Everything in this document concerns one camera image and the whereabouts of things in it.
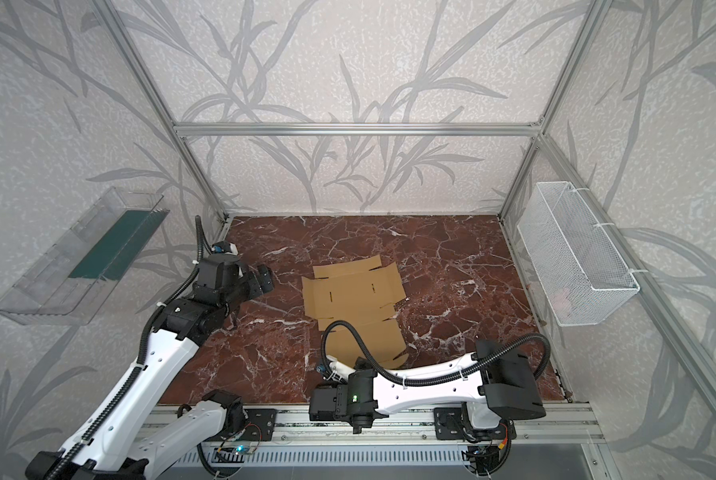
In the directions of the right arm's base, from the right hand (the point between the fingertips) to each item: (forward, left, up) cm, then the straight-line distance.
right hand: (362, 363), depth 76 cm
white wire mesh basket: (+10, -46, +26) cm, 54 cm away
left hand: (+20, +26, +16) cm, 36 cm away
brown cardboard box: (+26, +2, -10) cm, 28 cm away
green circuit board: (-18, +32, -10) cm, 38 cm away
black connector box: (-19, -30, -10) cm, 37 cm away
